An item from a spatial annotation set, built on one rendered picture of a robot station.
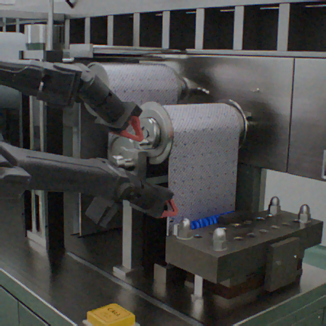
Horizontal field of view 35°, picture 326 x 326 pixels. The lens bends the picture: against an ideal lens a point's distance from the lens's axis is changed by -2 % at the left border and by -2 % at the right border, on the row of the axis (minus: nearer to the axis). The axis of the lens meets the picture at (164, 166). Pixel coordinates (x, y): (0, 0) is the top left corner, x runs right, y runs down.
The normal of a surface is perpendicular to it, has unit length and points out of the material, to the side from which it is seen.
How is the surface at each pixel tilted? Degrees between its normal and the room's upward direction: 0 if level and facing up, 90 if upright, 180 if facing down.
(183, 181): 90
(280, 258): 90
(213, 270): 90
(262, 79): 90
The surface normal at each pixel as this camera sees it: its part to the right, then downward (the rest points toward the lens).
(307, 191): -0.75, 0.11
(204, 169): 0.66, 0.17
